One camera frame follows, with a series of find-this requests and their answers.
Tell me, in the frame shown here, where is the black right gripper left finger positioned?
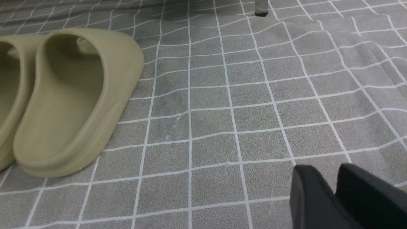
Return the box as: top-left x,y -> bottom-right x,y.
290,165 -> 362,229

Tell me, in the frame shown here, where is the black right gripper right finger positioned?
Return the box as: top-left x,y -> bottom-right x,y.
336,163 -> 407,229

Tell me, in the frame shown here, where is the stainless steel shoe rack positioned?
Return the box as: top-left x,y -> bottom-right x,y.
255,0 -> 269,17

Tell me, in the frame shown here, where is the grey checked floor cloth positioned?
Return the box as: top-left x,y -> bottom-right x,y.
1,0 -> 407,229

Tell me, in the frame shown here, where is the olive green right slipper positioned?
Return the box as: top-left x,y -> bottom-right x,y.
13,28 -> 144,178

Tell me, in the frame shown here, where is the olive green slipper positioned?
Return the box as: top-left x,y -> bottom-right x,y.
13,28 -> 144,178
0,34 -> 45,171

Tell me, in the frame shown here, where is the olive green left slipper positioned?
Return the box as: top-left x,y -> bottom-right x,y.
0,34 -> 45,171

